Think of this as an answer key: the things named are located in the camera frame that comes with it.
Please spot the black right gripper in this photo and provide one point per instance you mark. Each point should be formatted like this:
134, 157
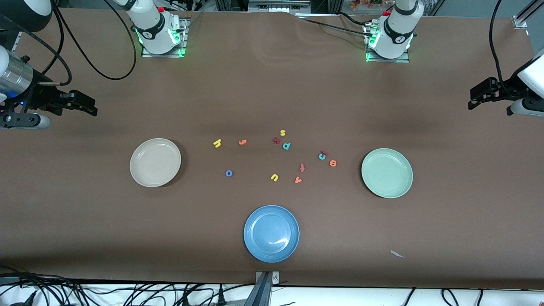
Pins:
42, 96

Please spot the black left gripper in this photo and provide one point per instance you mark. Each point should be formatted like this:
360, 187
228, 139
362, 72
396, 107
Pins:
505, 90

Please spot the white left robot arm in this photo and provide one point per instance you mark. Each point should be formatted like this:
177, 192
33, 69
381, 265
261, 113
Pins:
397, 29

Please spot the beige round plate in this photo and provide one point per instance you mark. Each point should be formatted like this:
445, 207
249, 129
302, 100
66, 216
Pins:
155, 162

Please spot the brown table cover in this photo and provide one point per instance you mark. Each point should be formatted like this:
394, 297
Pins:
85, 221

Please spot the green round plate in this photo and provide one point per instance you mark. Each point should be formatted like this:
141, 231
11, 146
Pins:
386, 173

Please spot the orange flower decoration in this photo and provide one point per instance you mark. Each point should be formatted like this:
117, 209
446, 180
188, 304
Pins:
361, 4

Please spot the white paper scrap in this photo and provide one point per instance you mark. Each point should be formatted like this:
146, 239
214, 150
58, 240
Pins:
397, 254

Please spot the grey metal strip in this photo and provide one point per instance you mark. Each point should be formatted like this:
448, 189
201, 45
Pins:
278, 6

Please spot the blue round plate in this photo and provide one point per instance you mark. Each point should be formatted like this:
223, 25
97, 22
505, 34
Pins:
271, 233

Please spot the aluminium frame profile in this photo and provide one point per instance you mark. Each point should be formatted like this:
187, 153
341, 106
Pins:
17, 41
520, 19

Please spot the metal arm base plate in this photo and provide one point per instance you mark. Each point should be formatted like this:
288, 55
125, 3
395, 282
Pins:
182, 42
386, 60

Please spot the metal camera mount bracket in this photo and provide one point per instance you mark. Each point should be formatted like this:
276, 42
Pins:
260, 293

